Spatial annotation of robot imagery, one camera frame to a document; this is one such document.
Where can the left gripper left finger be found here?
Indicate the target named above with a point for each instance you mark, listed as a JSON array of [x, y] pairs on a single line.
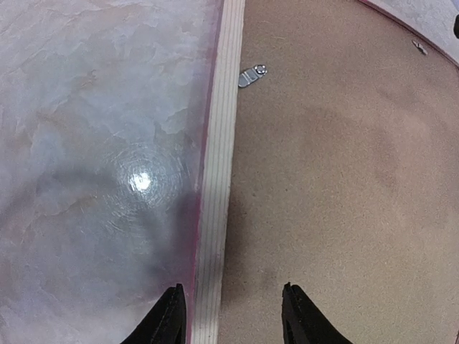
[[165, 323]]

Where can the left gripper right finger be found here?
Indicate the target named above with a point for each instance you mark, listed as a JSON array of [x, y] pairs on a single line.
[[303, 322]]

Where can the brown cardboard backing board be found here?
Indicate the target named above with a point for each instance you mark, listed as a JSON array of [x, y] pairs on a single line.
[[340, 179]]

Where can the pink wooden picture frame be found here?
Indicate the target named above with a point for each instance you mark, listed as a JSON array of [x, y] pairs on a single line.
[[215, 172]]

